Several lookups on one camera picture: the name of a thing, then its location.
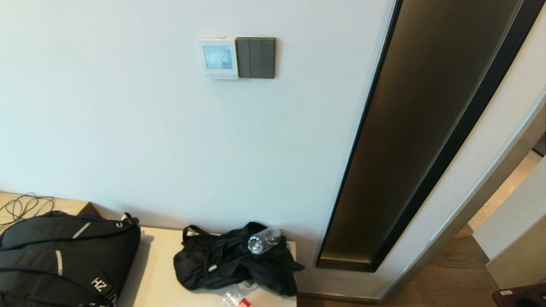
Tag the clear unlabelled water bottle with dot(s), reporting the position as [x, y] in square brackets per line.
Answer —
[261, 241]

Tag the brown table with cup hole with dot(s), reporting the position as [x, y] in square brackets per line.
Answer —
[522, 294]

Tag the black backpack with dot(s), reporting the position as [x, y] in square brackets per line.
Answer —
[64, 256]

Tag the red labelled water bottle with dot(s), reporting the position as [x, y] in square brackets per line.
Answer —
[239, 302]

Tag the clear plastic wrapper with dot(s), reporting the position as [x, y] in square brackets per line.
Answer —
[247, 288]

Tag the white wall thermostat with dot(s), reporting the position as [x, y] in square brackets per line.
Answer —
[218, 57]

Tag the black cloth bag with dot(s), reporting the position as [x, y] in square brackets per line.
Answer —
[222, 264]

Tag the grey wall switch plate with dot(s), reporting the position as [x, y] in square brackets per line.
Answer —
[256, 57]

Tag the bronze glass panel black frame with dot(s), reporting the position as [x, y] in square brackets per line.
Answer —
[418, 128]

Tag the light wooden desk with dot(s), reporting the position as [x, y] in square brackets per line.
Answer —
[68, 205]

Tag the white door leaf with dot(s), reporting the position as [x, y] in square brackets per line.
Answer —
[516, 226]

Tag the grey door frame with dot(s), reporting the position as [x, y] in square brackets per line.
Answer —
[469, 204]

